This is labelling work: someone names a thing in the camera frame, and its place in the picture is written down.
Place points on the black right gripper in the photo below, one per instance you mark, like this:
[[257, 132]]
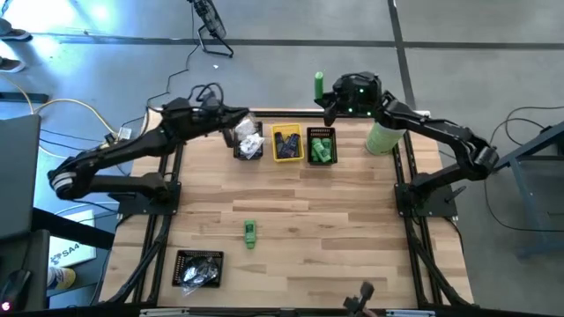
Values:
[[357, 97]]

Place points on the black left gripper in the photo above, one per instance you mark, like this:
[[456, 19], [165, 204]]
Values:
[[222, 119]]

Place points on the green travel bottle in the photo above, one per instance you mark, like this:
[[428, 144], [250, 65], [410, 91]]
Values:
[[324, 154], [327, 142], [318, 84], [250, 233], [315, 149]]

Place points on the dark blue travel tube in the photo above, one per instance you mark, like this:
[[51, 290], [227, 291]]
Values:
[[288, 152], [279, 144], [288, 140], [295, 145]]

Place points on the black round item clear bag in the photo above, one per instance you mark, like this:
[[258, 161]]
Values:
[[209, 266], [191, 275]]

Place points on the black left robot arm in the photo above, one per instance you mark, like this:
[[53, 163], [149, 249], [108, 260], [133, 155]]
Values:
[[132, 147]]

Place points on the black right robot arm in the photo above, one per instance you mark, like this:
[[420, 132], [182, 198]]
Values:
[[440, 127]]

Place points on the black slotted plastic basket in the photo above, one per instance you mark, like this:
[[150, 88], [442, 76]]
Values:
[[309, 152], [238, 152]]

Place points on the yellow slotted plastic basket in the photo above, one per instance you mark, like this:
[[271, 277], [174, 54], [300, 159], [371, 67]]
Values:
[[275, 152]]

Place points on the green disinfecting wipes canister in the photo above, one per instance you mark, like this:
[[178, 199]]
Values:
[[381, 138]]

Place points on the black floor fan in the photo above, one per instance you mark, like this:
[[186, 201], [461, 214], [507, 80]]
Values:
[[210, 19]]

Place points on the small white power adapter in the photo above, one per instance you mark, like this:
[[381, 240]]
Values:
[[125, 133]]

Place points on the wide black slotted basket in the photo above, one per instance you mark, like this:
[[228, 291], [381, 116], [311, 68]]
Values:
[[178, 268]]

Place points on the black desk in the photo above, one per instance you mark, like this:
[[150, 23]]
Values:
[[70, 226]]

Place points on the grey metal bench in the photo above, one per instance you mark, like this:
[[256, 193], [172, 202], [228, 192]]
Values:
[[529, 145]]

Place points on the white printed cardboard box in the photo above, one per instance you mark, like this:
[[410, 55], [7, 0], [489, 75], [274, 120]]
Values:
[[70, 255]]

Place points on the black flat floor bar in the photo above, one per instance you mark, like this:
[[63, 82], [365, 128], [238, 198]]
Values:
[[22, 98]]

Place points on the white and yellow item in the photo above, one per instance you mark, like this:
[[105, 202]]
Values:
[[61, 278]]

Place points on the person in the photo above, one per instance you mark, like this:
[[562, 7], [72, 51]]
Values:
[[15, 35]]

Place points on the black computer mouse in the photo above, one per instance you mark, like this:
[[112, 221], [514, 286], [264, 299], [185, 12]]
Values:
[[15, 286]]

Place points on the black aluminium table frame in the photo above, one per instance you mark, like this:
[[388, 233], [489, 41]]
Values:
[[286, 114]]

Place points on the silver metal bracket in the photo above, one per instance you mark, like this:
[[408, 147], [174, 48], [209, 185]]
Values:
[[410, 313], [164, 312]]

